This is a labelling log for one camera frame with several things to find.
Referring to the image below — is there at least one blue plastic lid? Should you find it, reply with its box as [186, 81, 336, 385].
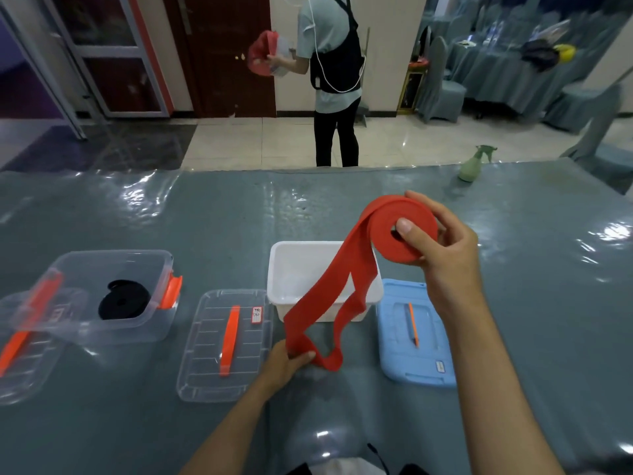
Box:
[377, 279, 458, 389]

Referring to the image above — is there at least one dark brown wooden door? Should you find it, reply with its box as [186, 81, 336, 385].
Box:
[162, 0, 277, 118]

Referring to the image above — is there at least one gold and red stand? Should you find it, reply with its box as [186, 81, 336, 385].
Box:
[397, 56, 430, 116]

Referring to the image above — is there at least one grey covered chair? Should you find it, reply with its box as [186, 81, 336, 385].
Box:
[543, 69, 625, 134]
[560, 69, 633, 195]
[414, 36, 467, 124]

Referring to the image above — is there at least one table with grey cloth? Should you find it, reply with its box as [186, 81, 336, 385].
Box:
[443, 12, 631, 120]

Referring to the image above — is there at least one black apron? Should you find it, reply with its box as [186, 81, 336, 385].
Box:
[310, 0, 366, 94]

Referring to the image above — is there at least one person's right forearm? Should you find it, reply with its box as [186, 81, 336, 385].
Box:
[441, 298, 567, 475]

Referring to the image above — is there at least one person's right hand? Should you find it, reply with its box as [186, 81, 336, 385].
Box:
[396, 190, 484, 325]

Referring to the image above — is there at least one clear plastic container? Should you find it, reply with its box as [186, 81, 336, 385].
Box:
[269, 36, 297, 78]

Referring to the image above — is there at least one red elastic band roll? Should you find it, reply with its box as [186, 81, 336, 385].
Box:
[283, 195, 440, 372]

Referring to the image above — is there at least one black cable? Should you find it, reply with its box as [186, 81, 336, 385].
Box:
[366, 442, 392, 475]

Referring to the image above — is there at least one black elastic band roll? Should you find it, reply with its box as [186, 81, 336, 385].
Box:
[98, 280, 151, 321]

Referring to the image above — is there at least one clear lid with orange handle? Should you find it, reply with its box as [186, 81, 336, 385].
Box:
[0, 287, 90, 406]
[176, 289, 274, 403]

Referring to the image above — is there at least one grey framed glass door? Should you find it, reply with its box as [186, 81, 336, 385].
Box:
[42, 0, 172, 118]

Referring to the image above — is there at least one white plastic bin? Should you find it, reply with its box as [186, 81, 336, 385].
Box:
[267, 240, 384, 323]

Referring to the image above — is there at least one black bag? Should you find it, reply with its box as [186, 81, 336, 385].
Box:
[520, 39, 562, 73]

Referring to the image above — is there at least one white earphone cable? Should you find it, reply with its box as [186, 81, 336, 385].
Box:
[306, 0, 368, 94]

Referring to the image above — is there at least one person's left forearm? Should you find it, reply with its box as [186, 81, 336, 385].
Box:
[179, 378, 272, 475]

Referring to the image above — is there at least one clear box with orange latches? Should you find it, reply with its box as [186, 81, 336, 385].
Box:
[10, 249, 183, 347]

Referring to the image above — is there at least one person's left hand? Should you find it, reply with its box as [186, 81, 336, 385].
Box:
[255, 339, 317, 398]

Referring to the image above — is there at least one green spray bottle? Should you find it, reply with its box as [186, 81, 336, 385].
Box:
[458, 144, 498, 183]

